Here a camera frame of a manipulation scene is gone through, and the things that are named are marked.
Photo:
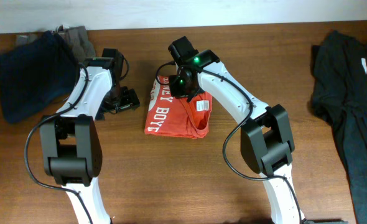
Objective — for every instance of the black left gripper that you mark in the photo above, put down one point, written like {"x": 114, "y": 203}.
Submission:
{"x": 130, "y": 98}

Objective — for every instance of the black garment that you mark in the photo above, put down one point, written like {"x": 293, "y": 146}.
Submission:
{"x": 339, "y": 66}

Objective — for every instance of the red orange t-shirt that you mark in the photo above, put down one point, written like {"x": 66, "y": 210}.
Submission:
{"x": 169, "y": 116}

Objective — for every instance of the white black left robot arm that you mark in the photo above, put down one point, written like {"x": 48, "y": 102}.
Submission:
{"x": 71, "y": 148}

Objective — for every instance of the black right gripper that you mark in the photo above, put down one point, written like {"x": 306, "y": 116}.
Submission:
{"x": 177, "y": 91}

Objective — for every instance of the folded navy blue garment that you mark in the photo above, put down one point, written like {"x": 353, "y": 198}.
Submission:
{"x": 33, "y": 75}

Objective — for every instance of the folded grey garment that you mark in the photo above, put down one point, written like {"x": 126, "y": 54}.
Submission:
{"x": 77, "y": 43}

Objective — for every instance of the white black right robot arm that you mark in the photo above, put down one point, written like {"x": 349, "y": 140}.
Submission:
{"x": 266, "y": 138}

